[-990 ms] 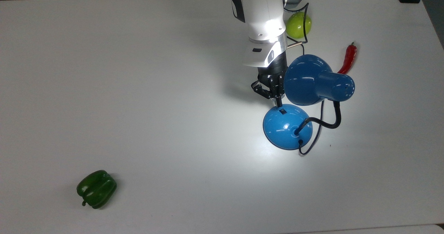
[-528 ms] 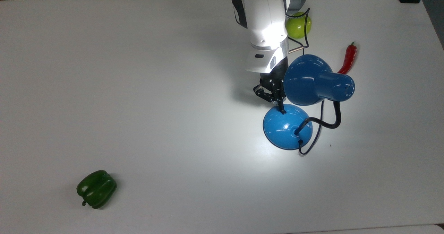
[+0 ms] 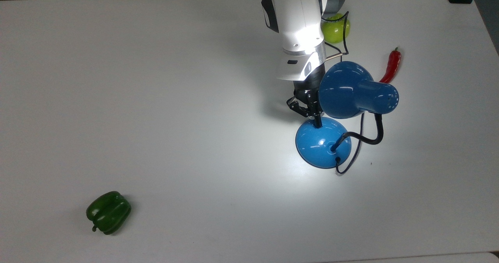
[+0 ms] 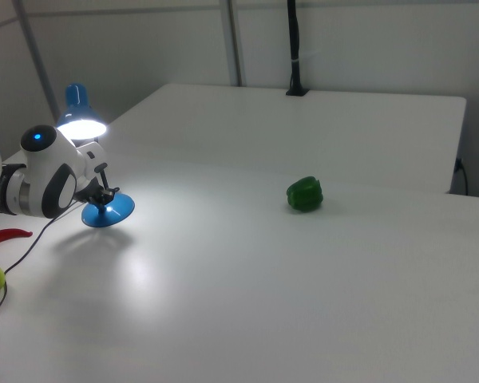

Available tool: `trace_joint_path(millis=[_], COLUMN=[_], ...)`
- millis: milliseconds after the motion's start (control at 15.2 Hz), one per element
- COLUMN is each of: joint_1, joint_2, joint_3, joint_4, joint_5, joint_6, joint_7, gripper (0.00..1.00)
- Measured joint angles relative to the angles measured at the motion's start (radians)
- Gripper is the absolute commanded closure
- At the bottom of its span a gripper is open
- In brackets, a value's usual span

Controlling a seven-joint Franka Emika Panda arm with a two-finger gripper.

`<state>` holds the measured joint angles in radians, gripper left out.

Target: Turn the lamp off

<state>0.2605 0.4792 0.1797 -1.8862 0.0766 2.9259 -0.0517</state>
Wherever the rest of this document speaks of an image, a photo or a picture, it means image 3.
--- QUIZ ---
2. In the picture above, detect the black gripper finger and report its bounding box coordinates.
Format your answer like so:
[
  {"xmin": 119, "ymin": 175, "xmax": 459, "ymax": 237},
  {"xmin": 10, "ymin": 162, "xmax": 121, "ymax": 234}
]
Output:
[
  {"xmin": 308, "ymin": 99, "xmax": 323, "ymax": 129},
  {"xmin": 287, "ymin": 96, "xmax": 310, "ymax": 117}
]

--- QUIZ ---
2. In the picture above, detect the blue desk lamp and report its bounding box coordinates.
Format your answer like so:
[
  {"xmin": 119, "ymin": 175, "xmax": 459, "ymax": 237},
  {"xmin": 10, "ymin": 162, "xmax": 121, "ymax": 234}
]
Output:
[{"xmin": 295, "ymin": 60, "xmax": 400, "ymax": 169}]

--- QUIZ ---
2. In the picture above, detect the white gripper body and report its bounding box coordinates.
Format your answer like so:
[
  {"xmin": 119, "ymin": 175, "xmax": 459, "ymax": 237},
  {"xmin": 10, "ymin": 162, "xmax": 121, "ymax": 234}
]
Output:
[{"xmin": 277, "ymin": 52, "xmax": 326, "ymax": 102}]

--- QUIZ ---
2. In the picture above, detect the green apple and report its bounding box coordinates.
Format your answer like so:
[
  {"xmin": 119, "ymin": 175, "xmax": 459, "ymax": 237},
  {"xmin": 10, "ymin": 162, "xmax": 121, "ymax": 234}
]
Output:
[{"xmin": 321, "ymin": 13, "xmax": 351, "ymax": 44}]

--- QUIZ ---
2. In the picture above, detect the red chili pepper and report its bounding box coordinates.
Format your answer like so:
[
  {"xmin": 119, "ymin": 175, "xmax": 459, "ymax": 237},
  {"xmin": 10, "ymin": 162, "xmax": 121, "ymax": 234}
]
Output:
[{"xmin": 378, "ymin": 47, "xmax": 402, "ymax": 84}]

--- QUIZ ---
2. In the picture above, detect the green bell pepper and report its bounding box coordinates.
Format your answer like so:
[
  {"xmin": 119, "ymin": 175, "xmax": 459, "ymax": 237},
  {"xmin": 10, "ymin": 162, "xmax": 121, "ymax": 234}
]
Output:
[{"xmin": 86, "ymin": 191, "xmax": 132, "ymax": 235}]

